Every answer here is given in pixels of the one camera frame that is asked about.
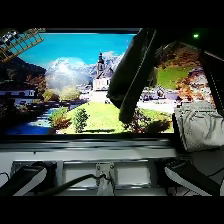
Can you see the dark striped garment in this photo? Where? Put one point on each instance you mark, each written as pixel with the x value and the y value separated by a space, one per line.
pixel 133 76

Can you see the black garment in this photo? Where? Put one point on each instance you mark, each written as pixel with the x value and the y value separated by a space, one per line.
pixel 176 133

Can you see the white garment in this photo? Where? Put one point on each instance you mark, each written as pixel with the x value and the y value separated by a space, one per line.
pixel 200 126

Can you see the silver frame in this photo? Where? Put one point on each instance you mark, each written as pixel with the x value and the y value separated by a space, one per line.
pixel 83 155

